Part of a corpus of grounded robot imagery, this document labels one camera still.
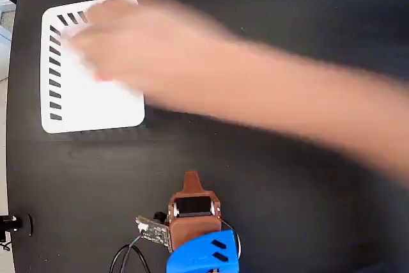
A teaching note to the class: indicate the brown gripper with motor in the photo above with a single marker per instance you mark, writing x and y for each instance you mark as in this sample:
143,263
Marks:
193,226

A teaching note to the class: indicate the red and gold toy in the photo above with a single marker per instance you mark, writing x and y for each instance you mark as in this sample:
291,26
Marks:
103,78

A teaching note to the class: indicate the person's bare forearm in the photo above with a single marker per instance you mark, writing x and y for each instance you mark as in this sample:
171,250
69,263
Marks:
303,97

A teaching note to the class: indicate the white slotted tray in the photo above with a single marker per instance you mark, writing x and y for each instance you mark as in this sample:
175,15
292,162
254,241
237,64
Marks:
80,106

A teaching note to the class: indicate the person's bare hand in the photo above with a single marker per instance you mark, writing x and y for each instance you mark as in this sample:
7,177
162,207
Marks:
137,43

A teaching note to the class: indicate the black table clamp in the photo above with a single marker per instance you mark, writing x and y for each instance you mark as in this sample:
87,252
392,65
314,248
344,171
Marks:
24,225

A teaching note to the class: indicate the bare camera circuit board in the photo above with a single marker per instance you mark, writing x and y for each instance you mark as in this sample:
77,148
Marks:
155,231

